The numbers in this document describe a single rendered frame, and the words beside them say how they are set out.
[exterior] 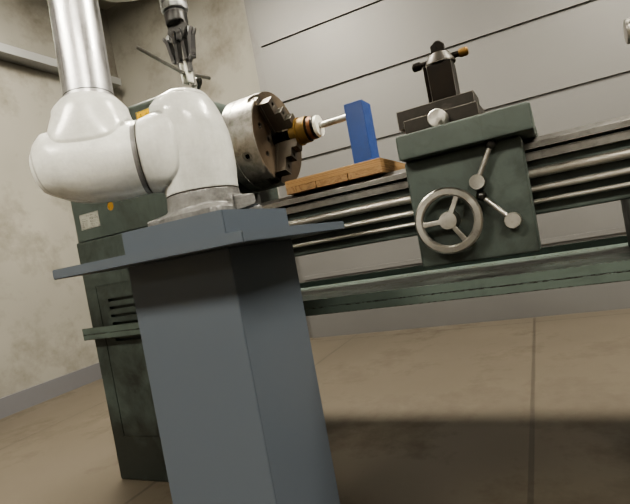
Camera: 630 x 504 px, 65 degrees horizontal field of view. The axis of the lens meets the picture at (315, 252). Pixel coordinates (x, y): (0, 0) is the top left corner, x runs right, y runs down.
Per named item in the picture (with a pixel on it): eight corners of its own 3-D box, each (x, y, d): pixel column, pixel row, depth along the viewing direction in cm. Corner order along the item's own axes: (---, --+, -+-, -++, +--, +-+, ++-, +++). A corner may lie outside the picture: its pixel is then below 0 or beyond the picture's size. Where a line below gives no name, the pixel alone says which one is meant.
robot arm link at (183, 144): (239, 181, 97) (218, 72, 97) (145, 197, 95) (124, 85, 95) (241, 192, 114) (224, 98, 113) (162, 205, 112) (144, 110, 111)
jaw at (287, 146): (275, 151, 167) (274, 183, 164) (266, 145, 163) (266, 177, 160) (303, 143, 162) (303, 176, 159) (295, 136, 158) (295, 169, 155)
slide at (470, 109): (406, 139, 123) (403, 121, 123) (441, 153, 161) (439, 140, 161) (480, 119, 115) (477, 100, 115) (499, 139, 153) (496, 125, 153)
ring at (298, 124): (282, 118, 158) (307, 109, 154) (296, 122, 167) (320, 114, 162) (287, 146, 158) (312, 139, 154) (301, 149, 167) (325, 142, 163)
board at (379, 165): (287, 195, 145) (284, 181, 145) (335, 195, 177) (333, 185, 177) (382, 172, 132) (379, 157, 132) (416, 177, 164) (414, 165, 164)
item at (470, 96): (399, 130, 134) (395, 112, 134) (408, 135, 143) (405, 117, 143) (476, 109, 125) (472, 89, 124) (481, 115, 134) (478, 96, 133)
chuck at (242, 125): (234, 183, 154) (222, 86, 156) (285, 194, 182) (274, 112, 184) (258, 177, 150) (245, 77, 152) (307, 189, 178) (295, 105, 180)
